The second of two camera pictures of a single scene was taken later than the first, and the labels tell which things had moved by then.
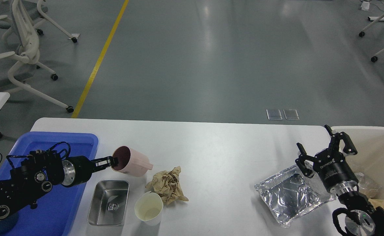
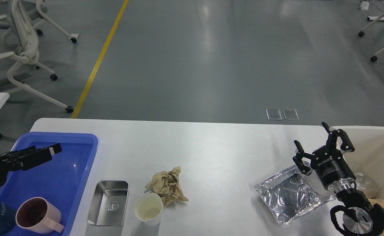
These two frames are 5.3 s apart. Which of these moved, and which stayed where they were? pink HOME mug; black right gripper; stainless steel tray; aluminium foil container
Moved: pink HOME mug
Stayed: black right gripper; aluminium foil container; stainless steel tray
